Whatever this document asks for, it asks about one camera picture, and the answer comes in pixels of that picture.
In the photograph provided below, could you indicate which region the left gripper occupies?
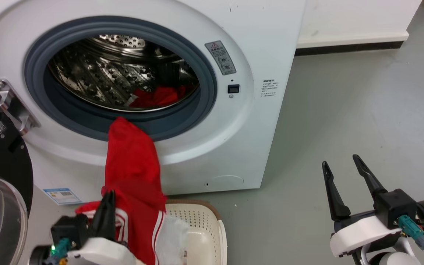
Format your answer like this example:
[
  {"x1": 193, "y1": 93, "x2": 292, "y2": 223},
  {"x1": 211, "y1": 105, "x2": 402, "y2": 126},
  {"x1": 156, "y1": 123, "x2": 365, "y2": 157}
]
[{"x1": 29, "y1": 190, "x2": 137, "y2": 265}]

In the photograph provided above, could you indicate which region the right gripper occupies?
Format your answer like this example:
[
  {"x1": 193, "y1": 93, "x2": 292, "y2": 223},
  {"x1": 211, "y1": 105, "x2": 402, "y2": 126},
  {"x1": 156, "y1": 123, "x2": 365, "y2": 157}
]
[{"x1": 321, "y1": 154, "x2": 424, "y2": 258}]

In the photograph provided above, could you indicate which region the red garment with white stripes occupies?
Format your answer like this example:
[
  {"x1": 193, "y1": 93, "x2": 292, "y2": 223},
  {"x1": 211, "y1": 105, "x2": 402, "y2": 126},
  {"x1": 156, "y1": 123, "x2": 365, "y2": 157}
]
[{"x1": 75, "y1": 117, "x2": 168, "y2": 265}]

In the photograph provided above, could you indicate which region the cream perforated laundry basket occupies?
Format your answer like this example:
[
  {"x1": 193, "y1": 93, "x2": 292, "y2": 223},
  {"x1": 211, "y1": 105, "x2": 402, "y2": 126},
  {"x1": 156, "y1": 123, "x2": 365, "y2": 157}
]
[{"x1": 163, "y1": 200, "x2": 228, "y2": 265}]

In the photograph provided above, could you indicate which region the white front-load washing machine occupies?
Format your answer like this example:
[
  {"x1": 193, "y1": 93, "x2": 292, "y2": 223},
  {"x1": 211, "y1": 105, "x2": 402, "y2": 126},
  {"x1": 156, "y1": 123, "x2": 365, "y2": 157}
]
[{"x1": 0, "y1": 0, "x2": 307, "y2": 205}]

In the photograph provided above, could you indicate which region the blue energy label sticker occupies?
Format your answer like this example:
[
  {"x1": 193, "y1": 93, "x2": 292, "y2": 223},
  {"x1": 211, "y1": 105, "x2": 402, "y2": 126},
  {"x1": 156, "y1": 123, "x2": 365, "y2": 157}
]
[{"x1": 43, "y1": 188, "x2": 83, "y2": 205}]

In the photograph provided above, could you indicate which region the white translucent cloth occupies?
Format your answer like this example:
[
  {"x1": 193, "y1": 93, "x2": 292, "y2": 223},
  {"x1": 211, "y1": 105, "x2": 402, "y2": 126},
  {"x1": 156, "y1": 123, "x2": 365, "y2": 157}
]
[{"x1": 155, "y1": 216, "x2": 190, "y2": 265}]

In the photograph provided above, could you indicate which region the black glass washer door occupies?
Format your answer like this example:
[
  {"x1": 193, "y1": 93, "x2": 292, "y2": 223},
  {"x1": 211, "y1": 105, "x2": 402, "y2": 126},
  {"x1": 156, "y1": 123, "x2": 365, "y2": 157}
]
[{"x1": 0, "y1": 92, "x2": 34, "y2": 265}]

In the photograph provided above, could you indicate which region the round filter cover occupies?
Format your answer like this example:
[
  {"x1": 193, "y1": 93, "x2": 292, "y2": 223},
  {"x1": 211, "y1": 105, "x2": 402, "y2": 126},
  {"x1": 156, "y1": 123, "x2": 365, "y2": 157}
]
[{"x1": 210, "y1": 175, "x2": 245, "y2": 190}]

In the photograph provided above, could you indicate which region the small printed text sticker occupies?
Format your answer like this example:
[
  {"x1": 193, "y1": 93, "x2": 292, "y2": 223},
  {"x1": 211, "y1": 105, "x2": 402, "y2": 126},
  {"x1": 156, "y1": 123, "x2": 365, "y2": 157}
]
[{"x1": 260, "y1": 79, "x2": 280, "y2": 98}]

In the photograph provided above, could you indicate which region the red garment in drum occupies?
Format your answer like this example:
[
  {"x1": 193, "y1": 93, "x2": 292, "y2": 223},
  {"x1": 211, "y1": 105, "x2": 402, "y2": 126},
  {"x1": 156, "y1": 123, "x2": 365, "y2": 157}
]
[{"x1": 128, "y1": 85, "x2": 187, "y2": 109}]

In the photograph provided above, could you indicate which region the perforated steel drum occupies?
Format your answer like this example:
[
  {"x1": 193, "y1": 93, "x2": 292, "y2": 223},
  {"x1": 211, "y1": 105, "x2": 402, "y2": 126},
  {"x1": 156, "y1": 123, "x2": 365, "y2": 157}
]
[{"x1": 48, "y1": 34, "x2": 200, "y2": 112}]

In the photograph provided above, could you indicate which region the metal door hinge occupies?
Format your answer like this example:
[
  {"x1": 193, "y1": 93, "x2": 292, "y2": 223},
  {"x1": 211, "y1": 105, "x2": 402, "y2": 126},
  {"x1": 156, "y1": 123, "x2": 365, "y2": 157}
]
[{"x1": 0, "y1": 78, "x2": 42, "y2": 136}]

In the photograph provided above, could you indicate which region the grey rubber door gasket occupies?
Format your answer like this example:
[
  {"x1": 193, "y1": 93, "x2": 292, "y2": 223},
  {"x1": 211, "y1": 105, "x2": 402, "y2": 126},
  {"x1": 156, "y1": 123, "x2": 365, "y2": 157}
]
[{"x1": 24, "y1": 16, "x2": 218, "y2": 142}]

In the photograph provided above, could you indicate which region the white ledge with black base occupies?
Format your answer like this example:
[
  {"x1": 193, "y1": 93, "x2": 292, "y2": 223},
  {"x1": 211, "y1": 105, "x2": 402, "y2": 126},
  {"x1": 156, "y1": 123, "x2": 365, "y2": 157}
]
[{"x1": 295, "y1": 0, "x2": 423, "y2": 56}]

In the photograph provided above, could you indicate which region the grey warning label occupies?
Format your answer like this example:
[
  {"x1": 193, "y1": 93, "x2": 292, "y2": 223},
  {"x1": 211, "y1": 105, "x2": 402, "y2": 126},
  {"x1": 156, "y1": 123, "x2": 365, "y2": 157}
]
[{"x1": 204, "y1": 40, "x2": 237, "y2": 76}]

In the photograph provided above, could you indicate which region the black cable with teal plug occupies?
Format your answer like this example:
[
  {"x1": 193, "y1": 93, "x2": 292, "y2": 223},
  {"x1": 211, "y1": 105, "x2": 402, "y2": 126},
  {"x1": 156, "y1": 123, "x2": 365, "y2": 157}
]
[{"x1": 397, "y1": 215, "x2": 424, "y2": 265}]

